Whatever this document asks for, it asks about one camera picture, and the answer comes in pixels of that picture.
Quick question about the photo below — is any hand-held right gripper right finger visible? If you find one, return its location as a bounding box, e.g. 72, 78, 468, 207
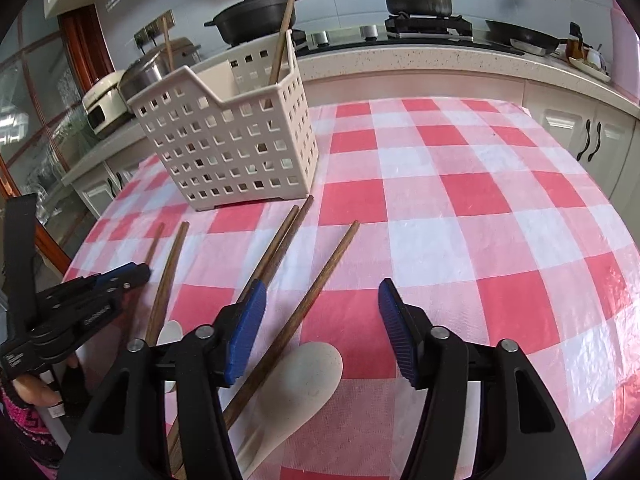
377, 278, 588, 480

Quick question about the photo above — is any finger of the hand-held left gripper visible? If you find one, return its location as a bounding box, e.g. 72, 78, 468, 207
37, 262, 152, 312
30, 287, 129, 350

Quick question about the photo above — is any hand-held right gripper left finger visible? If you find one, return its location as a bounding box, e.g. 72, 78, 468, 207
57, 279, 268, 480

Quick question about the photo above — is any brown wooden chopstick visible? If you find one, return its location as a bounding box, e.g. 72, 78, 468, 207
161, 16, 175, 72
144, 220, 191, 348
117, 222, 166, 356
220, 219, 361, 431
257, 194, 316, 288
267, 0, 306, 86
235, 204, 301, 306

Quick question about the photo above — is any white perforated plastic basket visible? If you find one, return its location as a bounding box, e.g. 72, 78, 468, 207
125, 30, 320, 211

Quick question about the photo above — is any person's left forearm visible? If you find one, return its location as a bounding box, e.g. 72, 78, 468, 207
0, 377, 63, 468

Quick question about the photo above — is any person's left hand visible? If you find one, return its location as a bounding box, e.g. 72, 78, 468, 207
10, 355, 86, 411

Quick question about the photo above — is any large white spoon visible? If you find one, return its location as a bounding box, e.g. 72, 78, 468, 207
235, 341, 345, 480

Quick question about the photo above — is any small white spoon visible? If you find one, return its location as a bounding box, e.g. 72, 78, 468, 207
156, 320, 185, 393

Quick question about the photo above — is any white lower cabinet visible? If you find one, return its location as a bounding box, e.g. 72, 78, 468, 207
520, 79, 640, 206
72, 157, 138, 218

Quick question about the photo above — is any red white checkered tablecloth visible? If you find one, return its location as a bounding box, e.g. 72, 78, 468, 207
62, 97, 640, 480

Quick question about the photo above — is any cream white cooker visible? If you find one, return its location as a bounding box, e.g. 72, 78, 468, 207
81, 70, 136, 138

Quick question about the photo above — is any silver rice cooker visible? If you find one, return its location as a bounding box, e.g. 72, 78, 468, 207
119, 37, 201, 101

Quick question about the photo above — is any wooden framed glass door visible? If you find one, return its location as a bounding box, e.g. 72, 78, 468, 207
0, 4, 118, 281

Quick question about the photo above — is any white speckled countertop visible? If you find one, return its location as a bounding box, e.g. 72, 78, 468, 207
61, 40, 640, 186

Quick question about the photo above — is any black casserole pot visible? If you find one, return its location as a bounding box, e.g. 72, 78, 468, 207
204, 0, 307, 46

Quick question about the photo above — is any black glass gas stove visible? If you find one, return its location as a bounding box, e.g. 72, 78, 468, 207
290, 12, 526, 55

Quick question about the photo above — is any black casserole lid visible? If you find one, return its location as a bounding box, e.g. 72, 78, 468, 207
220, 0, 302, 17

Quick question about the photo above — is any black burner grate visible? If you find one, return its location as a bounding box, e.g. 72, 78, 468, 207
384, 14, 473, 39

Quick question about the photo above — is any black frying pan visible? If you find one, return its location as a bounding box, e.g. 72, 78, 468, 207
485, 19, 571, 57

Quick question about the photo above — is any gold wall outlet strip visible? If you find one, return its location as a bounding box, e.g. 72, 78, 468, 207
134, 12, 176, 48

